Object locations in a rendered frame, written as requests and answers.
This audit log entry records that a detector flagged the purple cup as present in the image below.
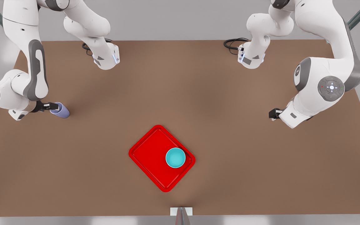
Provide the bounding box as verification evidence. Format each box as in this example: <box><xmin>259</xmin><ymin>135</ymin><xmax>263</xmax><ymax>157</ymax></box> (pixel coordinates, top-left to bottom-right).
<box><xmin>49</xmin><ymin>102</ymin><xmax>70</xmax><ymax>119</ymax></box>

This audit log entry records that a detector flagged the teal bowl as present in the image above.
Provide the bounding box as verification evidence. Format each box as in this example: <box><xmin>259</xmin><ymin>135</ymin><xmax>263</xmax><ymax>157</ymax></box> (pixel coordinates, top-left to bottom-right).
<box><xmin>166</xmin><ymin>147</ymin><xmax>186</xmax><ymax>169</ymax></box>

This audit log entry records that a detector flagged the red rectangular tray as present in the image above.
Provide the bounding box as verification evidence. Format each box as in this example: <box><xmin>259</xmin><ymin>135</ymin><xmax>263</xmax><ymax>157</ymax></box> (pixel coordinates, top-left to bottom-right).
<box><xmin>128</xmin><ymin>125</ymin><xmax>196</xmax><ymax>193</ymax></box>

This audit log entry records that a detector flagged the black cable loop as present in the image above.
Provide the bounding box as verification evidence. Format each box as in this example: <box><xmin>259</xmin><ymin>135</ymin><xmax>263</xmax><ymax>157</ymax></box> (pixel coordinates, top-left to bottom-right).
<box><xmin>223</xmin><ymin>38</ymin><xmax>250</xmax><ymax>55</ymax></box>
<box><xmin>82</xmin><ymin>38</ymin><xmax>113</xmax><ymax>56</ymax></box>

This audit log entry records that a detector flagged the silver frame post with foot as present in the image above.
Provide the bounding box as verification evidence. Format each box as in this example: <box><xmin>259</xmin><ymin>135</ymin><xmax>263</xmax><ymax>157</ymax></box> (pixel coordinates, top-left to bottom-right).
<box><xmin>170</xmin><ymin>207</ymin><xmax>193</xmax><ymax>225</ymax></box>

